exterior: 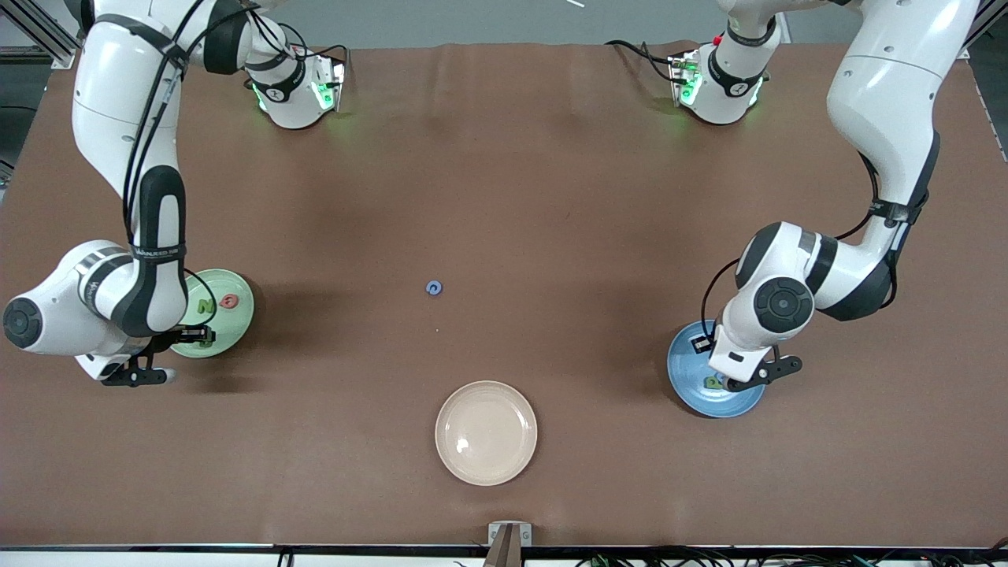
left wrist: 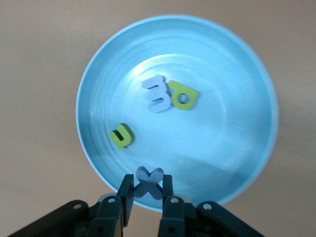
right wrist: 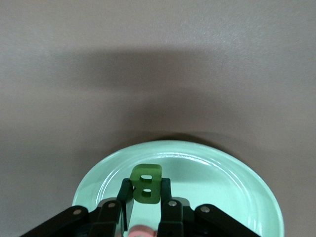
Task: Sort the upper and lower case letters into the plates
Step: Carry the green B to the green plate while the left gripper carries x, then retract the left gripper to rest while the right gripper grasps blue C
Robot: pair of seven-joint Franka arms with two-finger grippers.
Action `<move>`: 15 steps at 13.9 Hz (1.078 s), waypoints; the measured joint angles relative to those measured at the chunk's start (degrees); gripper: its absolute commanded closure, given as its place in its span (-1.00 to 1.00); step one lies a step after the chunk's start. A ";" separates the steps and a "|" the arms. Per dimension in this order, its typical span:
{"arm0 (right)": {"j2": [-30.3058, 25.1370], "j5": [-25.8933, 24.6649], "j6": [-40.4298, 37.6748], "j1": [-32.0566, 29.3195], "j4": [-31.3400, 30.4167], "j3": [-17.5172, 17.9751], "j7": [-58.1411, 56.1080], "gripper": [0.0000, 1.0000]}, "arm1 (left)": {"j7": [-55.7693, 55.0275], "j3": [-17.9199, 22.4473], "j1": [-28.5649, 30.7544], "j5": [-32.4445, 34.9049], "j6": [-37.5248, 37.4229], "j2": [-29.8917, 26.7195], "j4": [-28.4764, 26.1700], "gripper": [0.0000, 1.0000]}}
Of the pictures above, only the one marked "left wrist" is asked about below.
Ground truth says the blue plate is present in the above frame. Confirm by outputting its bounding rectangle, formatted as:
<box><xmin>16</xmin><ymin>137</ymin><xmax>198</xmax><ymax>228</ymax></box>
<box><xmin>75</xmin><ymin>14</ymin><xmax>279</xmax><ymax>213</ymax></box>

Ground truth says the blue letter m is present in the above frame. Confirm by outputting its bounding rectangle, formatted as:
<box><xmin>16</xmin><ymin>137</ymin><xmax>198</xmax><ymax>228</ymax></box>
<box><xmin>142</xmin><ymin>75</ymin><xmax>173</xmax><ymax>114</ymax></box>

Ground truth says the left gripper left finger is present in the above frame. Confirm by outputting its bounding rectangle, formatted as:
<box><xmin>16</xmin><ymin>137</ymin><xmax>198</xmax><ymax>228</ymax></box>
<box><xmin>88</xmin><ymin>174</ymin><xmax>135</xmax><ymax>237</ymax></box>

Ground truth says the blue letter x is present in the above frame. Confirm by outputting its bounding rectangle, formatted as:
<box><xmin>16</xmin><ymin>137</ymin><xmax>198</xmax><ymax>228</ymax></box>
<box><xmin>134</xmin><ymin>166</ymin><xmax>165</xmax><ymax>201</ymax></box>

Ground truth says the green small letter n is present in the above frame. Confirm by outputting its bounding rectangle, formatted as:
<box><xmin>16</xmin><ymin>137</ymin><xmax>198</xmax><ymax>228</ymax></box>
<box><xmin>108</xmin><ymin>122</ymin><xmax>135</xmax><ymax>150</ymax></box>

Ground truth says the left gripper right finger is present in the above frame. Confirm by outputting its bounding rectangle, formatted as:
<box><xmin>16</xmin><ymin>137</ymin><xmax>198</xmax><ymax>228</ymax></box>
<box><xmin>158</xmin><ymin>174</ymin><xmax>186</xmax><ymax>237</ymax></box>

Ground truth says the green letter p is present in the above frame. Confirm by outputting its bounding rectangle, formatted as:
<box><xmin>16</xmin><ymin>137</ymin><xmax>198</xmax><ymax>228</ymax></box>
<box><xmin>167</xmin><ymin>80</ymin><xmax>199</xmax><ymax>111</ymax></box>

